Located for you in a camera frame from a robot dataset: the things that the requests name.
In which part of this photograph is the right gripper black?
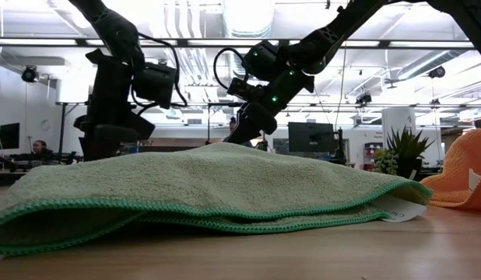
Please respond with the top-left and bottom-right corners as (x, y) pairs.
(224, 72), (315, 144)

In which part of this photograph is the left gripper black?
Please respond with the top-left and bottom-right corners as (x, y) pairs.
(72, 48), (156, 161)

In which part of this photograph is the sage green teal-edged towel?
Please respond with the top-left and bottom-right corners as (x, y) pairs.
(0, 142), (434, 257)

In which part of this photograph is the orange microfiber towel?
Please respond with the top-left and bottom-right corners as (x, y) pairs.
(419, 128), (481, 213)

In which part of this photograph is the person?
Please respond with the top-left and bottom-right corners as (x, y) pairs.
(29, 138), (57, 161)
(223, 115), (254, 149)

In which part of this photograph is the black computer monitor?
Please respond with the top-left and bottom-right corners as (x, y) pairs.
(0, 122), (21, 151)
(287, 121), (335, 154)

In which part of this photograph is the black ceiling-mounted device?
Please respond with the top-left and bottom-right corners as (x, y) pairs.
(355, 91), (374, 106)
(427, 65), (447, 79)
(20, 65), (40, 84)

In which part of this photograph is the red and white shelf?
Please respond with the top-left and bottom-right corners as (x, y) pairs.
(363, 142), (384, 171)

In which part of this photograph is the pale trailing succulent sprig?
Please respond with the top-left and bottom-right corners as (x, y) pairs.
(371, 149), (400, 176)

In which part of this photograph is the spiky potted green plant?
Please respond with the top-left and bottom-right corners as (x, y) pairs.
(384, 124), (437, 182)

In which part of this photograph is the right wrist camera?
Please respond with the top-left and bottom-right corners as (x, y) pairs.
(226, 76), (265, 103)

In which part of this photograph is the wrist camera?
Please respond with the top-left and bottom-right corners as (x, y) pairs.
(226, 76), (265, 103)
(133, 61), (177, 110)

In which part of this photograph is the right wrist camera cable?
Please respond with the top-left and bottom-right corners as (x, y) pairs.
(212, 47), (250, 90)

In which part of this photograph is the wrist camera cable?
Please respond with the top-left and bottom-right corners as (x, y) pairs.
(212, 47), (250, 90)
(131, 33), (188, 114)

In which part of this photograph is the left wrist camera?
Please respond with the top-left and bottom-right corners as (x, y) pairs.
(133, 61), (177, 110)

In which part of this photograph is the black aluminium rig frame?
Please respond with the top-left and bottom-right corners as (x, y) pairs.
(0, 37), (477, 50)

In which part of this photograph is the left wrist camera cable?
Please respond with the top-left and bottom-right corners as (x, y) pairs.
(131, 33), (188, 114)

